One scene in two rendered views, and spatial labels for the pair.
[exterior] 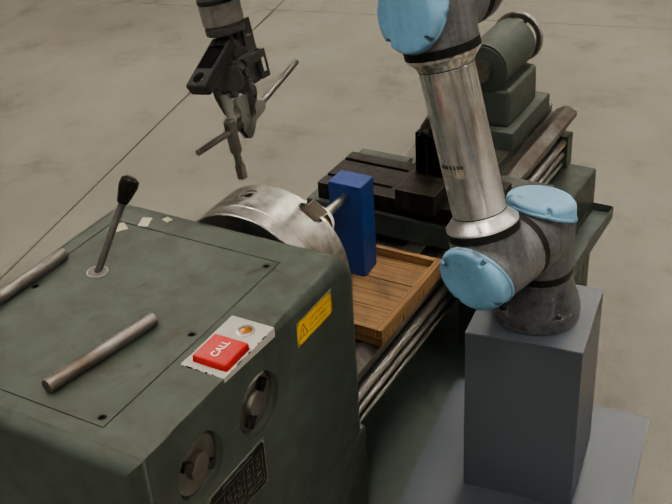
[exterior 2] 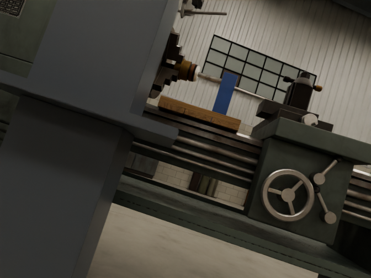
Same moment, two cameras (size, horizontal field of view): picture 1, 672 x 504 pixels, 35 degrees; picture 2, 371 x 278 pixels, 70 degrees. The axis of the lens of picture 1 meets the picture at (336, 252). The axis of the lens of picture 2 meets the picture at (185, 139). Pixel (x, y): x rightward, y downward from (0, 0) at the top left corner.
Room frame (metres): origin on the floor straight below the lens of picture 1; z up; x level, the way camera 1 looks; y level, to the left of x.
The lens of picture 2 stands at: (1.45, -0.97, 0.70)
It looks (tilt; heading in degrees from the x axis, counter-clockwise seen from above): 5 degrees up; 63
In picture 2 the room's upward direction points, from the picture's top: 18 degrees clockwise
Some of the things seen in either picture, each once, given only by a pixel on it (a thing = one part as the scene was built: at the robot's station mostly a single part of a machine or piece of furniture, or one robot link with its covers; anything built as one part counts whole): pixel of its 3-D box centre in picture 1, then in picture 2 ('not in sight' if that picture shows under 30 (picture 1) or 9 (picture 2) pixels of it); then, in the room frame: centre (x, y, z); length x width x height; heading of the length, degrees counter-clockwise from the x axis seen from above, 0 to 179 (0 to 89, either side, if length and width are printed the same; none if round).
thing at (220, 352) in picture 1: (221, 354); not in sight; (1.24, 0.17, 1.26); 0.06 x 0.06 x 0.02; 59
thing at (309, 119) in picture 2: not in sight; (309, 121); (2.13, -0.41, 0.95); 0.07 x 0.04 x 0.04; 59
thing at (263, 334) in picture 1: (230, 360); not in sight; (1.26, 0.17, 1.23); 0.13 x 0.08 x 0.06; 149
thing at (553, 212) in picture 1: (537, 229); not in sight; (1.51, -0.34, 1.27); 0.13 x 0.12 x 0.14; 136
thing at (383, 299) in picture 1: (340, 282); (199, 121); (1.97, -0.01, 0.89); 0.36 x 0.30 x 0.04; 59
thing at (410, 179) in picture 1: (432, 182); (285, 115); (2.20, -0.24, 1.00); 0.20 x 0.10 x 0.05; 149
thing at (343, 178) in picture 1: (352, 223); (222, 101); (2.03, -0.04, 1.00); 0.08 x 0.06 x 0.23; 59
